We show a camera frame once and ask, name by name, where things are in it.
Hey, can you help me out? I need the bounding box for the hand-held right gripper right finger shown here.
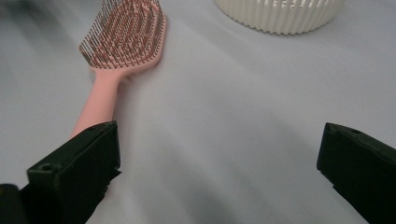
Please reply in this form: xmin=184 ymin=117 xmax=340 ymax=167
xmin=316 ymin=122 xmax=396 ymax=224

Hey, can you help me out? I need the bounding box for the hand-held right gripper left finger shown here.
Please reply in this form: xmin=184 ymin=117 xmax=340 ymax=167
xmin=19 ymin=120 xmax=122 ymax=224

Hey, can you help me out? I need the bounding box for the pink hairbrush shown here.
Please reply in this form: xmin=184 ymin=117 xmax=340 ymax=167
xmin=69 ymin=0 xmax=168 ymax=140

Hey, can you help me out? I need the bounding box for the white slotted plastic basket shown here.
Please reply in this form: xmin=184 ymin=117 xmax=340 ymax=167
xmin=213 ymin=0 xmax=347 ymax=35

